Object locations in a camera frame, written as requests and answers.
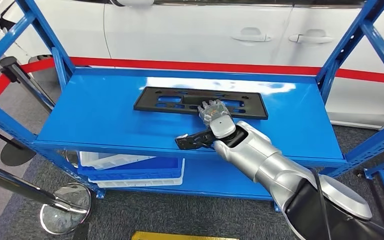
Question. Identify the white car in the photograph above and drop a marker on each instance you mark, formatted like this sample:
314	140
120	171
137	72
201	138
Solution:
195	33

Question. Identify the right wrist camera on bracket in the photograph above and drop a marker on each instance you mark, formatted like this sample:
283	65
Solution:
192	140

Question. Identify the chrome stanchion with round base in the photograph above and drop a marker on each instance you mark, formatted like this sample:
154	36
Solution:
66	212

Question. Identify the black stanchion post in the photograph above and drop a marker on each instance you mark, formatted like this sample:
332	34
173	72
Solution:
8	68

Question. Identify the yellow floor tape square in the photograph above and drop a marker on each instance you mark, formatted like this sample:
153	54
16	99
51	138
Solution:
178	236

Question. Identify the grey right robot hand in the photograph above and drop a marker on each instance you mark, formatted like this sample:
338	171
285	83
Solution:
213	111

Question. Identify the red barrier belt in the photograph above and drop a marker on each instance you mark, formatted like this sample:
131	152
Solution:
178	65

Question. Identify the blue plastic crate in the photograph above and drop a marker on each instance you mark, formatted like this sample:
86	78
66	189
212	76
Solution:
165	167

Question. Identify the black plastic panel part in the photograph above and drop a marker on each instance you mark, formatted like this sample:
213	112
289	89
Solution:
145	102

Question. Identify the black perforated metal bracket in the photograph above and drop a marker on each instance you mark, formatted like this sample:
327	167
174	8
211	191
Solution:
83	233

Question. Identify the stanchion with black base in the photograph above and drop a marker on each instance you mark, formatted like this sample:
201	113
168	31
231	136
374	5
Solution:
16	157

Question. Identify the white plastic crate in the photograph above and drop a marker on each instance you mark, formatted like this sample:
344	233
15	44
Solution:
139	183
106	160

